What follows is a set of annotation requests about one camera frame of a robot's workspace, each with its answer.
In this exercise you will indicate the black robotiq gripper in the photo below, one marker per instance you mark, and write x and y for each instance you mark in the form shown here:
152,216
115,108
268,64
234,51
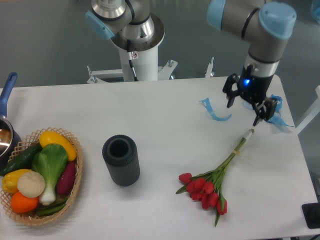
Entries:
252,89

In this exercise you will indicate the red tulip bouquet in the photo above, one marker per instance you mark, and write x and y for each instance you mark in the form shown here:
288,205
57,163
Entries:
206,188

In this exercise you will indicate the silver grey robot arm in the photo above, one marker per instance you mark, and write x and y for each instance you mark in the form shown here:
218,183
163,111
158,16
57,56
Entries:
137,33

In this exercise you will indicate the crumpled blue ribbon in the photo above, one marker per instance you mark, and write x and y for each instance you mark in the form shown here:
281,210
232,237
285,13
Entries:
276,118

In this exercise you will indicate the blue ribbon strip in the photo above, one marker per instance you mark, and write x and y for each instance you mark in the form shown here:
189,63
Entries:
207,104

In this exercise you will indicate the black device at edge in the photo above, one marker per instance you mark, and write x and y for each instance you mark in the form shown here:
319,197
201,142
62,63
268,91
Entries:
311,212

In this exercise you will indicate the dark grey ribbed vase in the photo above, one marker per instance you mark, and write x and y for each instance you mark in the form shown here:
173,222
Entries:
120,155

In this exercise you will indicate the purple sweet potato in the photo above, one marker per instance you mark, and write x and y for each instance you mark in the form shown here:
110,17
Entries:
67,179

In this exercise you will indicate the yellow squash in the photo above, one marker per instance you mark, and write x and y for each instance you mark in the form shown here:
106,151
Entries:
51,137

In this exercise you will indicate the green bok choy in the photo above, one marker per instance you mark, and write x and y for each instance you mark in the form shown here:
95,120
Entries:
50,162

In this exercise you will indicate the green bean pods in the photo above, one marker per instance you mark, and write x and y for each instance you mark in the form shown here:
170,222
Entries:
51,209

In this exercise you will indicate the woven wicker basket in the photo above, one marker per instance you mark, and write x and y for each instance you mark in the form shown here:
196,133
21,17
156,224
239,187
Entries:
30,218

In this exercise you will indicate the dark green cucumber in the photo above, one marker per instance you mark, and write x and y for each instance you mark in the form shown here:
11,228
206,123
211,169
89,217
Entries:
23,160

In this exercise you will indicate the cream white garlic bulb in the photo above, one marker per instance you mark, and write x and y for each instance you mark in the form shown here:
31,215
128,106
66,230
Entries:
31,184

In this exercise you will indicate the orange fruit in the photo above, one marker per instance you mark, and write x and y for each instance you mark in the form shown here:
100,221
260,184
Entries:
21,204

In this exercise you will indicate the yellow bell pepper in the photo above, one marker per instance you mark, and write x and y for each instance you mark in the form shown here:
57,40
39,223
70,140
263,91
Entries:
10,180

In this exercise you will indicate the white frame at right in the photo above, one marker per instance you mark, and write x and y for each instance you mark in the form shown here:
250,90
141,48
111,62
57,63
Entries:
310,113

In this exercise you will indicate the white metal base frame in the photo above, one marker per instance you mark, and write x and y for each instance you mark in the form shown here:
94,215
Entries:
164,73

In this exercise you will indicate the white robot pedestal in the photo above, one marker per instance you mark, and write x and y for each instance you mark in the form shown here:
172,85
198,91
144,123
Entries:
139,62

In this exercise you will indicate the blue handled saucepan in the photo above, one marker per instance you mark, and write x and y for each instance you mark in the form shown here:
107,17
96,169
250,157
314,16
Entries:
9,138

